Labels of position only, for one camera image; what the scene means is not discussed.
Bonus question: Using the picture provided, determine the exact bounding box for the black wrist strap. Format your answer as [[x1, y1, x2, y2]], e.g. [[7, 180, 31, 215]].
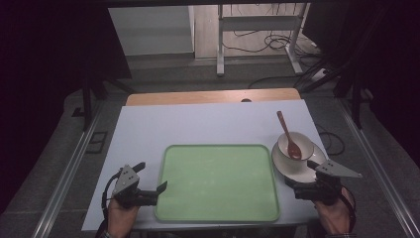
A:
[[339, 186, 358, 233]]

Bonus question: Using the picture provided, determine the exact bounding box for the black looped cable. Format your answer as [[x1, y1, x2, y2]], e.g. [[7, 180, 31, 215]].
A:
[[316, 123, 347, 157]]

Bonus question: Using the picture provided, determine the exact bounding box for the white plate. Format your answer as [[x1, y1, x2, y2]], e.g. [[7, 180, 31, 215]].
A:
[[270, 141, 328, 184]]

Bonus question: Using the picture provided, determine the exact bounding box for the white bowl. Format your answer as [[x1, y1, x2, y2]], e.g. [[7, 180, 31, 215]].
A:
[[276, 131, 315, 162]]

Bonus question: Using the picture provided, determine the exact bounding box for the white cabinet panel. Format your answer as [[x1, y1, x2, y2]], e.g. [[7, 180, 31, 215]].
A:
[[108, 5, 196, 58]]

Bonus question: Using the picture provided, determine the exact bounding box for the person's right hand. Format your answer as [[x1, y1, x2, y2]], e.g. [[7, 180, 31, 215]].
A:
[[314, 185, 357, 236]]

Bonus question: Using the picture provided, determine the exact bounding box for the white power strip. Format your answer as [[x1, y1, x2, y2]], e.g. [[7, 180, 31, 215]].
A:
[[309, 66, 332, 82]]

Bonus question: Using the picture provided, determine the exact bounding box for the person's left hand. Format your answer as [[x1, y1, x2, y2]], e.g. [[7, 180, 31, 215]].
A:
[[106, 197, 140, 238]]

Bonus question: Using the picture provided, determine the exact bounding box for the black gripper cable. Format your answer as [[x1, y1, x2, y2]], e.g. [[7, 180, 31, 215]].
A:
[[100, 169, 124, 220]]

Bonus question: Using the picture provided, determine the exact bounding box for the green plastic tray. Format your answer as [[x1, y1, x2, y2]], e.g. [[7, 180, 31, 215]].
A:
[[154, 143, 281, 223]]

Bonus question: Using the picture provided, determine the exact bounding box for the black metal stand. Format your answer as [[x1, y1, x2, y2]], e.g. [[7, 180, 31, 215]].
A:
[[295, 6, 390, 130], [80, 56, 135, 132]]

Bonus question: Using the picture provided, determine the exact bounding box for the white desk frame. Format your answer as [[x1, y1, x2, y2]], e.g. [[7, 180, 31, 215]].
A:
[[215, 3, 312, 77]]

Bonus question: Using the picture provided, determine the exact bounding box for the wooden table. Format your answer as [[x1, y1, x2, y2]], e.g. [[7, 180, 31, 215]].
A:
[[125, 87, 302, 107]]

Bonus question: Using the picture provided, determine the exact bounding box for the brown wooden spoon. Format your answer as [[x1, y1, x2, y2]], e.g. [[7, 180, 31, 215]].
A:
[[275, 110, 303, 160]]

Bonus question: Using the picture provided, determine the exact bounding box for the tangle of black floor cables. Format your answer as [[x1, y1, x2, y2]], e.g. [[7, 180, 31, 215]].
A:
[[221, 30, 320, 55]]

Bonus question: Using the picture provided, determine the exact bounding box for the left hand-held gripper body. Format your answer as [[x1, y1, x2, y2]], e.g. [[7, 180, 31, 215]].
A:
[[112, 164, 159, 209]]

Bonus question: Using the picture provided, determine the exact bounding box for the aluminium floor rail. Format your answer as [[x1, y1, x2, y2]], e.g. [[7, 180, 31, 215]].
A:
[[336, 98, 420, 238], [31, 100, 105, 238]]

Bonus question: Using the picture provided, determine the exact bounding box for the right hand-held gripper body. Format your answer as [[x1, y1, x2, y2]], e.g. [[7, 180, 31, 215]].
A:
[[293, 159, 364, 206]]

